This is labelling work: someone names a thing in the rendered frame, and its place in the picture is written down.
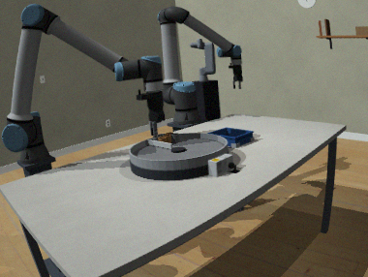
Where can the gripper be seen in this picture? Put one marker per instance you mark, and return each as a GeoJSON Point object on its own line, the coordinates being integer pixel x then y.
{"type": "Point", "coordinates": [237, 73]}
{"type": "Point", "coordinates": [155, 106]}

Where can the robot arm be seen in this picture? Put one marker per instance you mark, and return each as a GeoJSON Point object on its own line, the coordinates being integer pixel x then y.
{"type": "Point", "coordinates": [206, 32]}
{"type": "Point", "coordinates": [24, 74]}

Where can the grey turntable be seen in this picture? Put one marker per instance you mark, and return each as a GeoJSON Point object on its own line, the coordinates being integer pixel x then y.
{"type": "Point", "coordinates": [161, 164]}

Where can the blue crate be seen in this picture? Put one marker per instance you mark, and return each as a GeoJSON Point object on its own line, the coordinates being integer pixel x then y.
{"type": "Point", "coordinates": [237, 135]}

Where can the grey corner guide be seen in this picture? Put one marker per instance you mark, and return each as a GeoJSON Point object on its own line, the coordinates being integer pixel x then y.
{"type": "Point", "coordinates": [233, 145]}

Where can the black box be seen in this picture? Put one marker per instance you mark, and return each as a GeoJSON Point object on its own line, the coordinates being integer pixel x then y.
{"type": "Point", "coordinates": [209, 100]}

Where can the grey jointed stand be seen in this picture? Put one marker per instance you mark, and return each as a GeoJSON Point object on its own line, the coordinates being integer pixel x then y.
{"type": "Point", "coordinates": [209, 61]}

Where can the white control box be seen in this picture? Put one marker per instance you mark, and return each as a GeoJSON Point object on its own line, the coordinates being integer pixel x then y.
{"type": "Point", "coordinates": [219, 165]}

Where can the white table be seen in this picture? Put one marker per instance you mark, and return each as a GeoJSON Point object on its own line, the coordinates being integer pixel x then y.
{"type": "Point", "coordinates": [129, 209]}

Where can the dark brown book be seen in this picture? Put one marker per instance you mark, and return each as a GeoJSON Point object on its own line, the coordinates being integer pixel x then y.
{"type": "Point", "coordinates": [327, 27]}

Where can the tan box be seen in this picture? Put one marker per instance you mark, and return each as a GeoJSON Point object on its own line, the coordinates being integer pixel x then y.
{"type": "Point", "coordinates": [362, 31]}

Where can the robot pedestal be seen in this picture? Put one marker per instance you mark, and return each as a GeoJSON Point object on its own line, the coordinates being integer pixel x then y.
{"type": "Point", "coordinates": [180, 126]}
{"type": "Point", "coordinates": [32, 165]}

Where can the white wall outlet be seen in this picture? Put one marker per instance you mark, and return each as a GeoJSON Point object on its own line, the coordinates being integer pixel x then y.
{"type": "Point", "coordinates": [42, 79]}
{"type": "Point", "coordinates": [108, 123]}

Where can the white wall clock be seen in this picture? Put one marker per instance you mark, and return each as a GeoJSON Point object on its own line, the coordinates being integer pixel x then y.
{"type": "Point", "coordinates": [306, 3]}

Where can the wooden wall shelf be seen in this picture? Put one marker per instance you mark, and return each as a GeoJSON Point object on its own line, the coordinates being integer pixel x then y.
{"type": "Point", "coordinates": [342, 36]}

